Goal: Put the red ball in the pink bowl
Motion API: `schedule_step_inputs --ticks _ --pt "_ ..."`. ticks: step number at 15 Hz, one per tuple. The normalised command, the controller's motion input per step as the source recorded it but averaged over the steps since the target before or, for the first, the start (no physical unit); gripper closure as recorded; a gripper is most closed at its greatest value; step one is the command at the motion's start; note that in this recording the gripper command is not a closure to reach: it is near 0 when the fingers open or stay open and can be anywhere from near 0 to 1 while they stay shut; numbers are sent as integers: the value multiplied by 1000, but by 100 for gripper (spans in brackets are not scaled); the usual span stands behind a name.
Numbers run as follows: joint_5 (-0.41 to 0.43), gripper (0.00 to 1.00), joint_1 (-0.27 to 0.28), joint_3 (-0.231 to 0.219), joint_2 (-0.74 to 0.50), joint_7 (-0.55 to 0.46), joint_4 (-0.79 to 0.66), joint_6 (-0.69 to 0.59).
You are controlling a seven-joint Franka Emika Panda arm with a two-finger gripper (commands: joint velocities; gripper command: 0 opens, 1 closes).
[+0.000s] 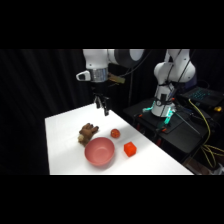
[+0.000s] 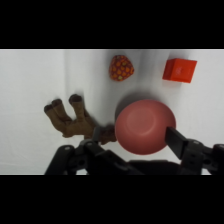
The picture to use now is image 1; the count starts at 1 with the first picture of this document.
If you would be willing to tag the red cube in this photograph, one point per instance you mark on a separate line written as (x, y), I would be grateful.
(130, 149)

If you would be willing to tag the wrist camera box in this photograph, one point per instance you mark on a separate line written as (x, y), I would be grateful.
(116, 79)

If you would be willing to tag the black robot stand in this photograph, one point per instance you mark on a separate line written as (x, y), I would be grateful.
(173, 130)

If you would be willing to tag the red ball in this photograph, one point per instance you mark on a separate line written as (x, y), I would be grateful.
(115, 133)

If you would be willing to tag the black laptop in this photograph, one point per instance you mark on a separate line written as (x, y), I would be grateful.
(203, 96)

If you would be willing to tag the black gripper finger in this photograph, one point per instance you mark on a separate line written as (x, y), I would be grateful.
(97, 102)
(106, 106)

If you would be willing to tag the brown plush toy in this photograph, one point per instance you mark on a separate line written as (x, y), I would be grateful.
(87, 133)

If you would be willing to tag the black curtain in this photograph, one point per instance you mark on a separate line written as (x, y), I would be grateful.
(36, 100)

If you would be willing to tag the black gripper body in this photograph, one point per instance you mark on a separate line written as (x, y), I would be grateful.
(98, 87)

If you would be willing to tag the pink bowl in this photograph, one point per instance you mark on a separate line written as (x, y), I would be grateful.
(99, 151)

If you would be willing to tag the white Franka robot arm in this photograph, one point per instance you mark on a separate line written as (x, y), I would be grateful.
(170, 71)

